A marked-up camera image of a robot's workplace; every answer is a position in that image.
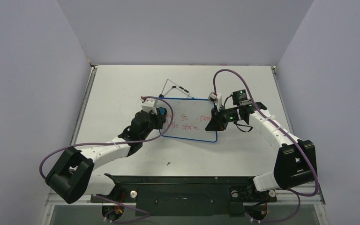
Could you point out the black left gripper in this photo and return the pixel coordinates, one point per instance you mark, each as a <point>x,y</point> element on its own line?
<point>158,118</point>

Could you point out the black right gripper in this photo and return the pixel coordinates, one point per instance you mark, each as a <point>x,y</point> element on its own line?
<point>216,117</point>

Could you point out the teal whiteboard eraser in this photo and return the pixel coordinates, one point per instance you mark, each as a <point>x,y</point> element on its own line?
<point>162,111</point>

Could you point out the blue framed whiteboard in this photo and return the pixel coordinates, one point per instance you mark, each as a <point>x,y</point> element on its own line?
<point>189,118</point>

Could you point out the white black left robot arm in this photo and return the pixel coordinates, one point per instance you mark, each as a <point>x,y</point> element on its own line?
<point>72,176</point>

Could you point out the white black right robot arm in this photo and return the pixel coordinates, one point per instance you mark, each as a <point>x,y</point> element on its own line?
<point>295,163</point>

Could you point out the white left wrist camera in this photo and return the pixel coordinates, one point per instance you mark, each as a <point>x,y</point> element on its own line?
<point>149,105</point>

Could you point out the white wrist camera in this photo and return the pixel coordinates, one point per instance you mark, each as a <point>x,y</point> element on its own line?
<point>149,105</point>
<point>216,98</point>

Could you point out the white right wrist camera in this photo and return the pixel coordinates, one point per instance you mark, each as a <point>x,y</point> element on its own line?
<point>216,98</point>

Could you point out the wire whiteboard stand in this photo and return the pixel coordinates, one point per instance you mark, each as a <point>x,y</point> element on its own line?
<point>173,90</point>

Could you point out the aluminium table edge rail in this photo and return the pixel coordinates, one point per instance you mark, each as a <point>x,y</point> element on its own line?
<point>84,103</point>

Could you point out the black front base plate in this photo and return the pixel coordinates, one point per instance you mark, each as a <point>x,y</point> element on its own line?
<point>186,195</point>

